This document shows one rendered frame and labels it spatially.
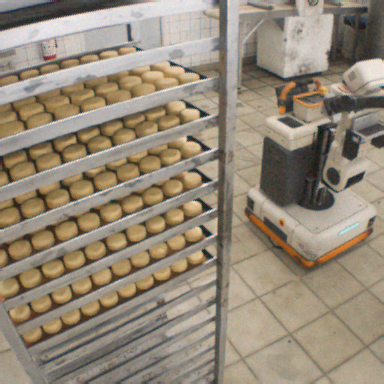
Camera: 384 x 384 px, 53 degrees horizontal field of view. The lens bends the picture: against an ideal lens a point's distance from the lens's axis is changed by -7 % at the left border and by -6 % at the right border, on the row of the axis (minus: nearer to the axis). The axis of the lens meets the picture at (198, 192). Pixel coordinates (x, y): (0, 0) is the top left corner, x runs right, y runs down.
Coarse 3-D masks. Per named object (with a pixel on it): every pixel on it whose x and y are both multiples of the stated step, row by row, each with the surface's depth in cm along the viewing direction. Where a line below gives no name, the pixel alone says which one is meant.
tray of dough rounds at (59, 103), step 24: (24, 72) 97; (48, 72) 97; (120, 72) 93; (144, 72) 93; (168, 72) 92; (192, 72) 94; (48, 96) 83; (72, 96) 82; (96, 96) 80; (120, 96) 80; (0, 120) 73; (24, 120) 77; (48, 120) 73
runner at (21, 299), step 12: (204, 216) 106; (216, 216) 109; (180, 228) 103; (192, 228) 106; (144, 240) 98; (156, 240) 100; (120, 252) 95; (132, 252) 97; (96, 264) 92; (108, 264) 94; (72, 276) 90; (84, 276) 92; (36, 288) 85; (48, 288) 87; (12, 300) 82; (24, 300) 84
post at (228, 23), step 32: (224, 0) 76; (224, 32) 80; (224, 64) 84; (224, 96) 88; (224, 128) 92; (224, 160) 97; (224, 192) 102; (224, 224) 108; (224, 256) 115; (224, 288) 123; (224, 320) 133; (224, 352) 146
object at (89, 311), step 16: (192, 256) 119; (160, 272) 114; (176, 272) 117; (128, 288) 109; (144, 288) 111; (96, 304) 105; (112, 304) 106; (64, 320) 101; (80, 320) 102; (32, 336) 95; (48, 336) 98
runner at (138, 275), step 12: (204, 240) 111; (216, 240) 114; (180, 252) 108; (192, 252) 111; (156, 264) 104; (168, 264) 107; (132, 276) 101; (144, 276) 104; (108, 288) 98; (120, 288) 101; (84, 300) 95; (48, 312) 90; (60, 312) 92; (24, 324) 88; (36, 324) 90
